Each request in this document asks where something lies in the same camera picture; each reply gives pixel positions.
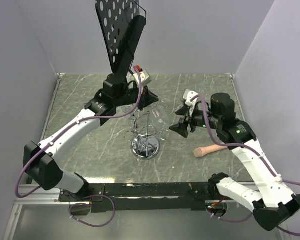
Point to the black music stand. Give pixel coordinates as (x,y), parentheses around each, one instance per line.
(122,23)

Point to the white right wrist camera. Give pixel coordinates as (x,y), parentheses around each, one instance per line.
(189,98)

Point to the clear wine glass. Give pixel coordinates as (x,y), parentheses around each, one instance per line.
(128,109)
(160,118)

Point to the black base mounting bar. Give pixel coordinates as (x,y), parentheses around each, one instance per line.
(104,197)

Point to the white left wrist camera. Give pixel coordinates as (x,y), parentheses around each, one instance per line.
(144,76)

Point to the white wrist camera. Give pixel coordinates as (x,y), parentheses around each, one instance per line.
(144,76)
(189,98)

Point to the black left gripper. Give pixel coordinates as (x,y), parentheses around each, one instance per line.
(147,98)

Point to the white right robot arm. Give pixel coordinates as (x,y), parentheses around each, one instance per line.
(274,202)

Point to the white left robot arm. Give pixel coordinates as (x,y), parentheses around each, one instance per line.
(40,160)

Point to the chrome wine glass rack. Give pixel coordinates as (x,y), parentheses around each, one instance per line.
(145,141)

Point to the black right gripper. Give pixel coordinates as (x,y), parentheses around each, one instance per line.
(181,128)

